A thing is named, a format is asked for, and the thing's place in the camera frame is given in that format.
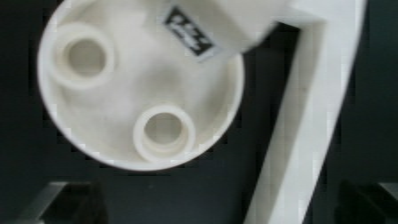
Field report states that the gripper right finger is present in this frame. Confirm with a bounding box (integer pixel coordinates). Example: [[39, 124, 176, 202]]
[[336, 181, 398, 224]]

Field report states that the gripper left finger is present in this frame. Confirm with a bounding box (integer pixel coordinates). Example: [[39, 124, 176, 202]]
[[14, 181, 108, 224]]

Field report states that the white round stool seat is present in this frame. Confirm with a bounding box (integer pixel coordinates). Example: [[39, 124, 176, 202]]
[[37, 0, 245, 171]]

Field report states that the white stool leg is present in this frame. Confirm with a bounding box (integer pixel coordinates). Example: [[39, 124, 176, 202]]
[[153, 0, 291, 64]]

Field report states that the white U-shaped boundary frame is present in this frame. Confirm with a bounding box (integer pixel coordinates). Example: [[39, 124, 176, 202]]
[[243, 0, 368, 224]]

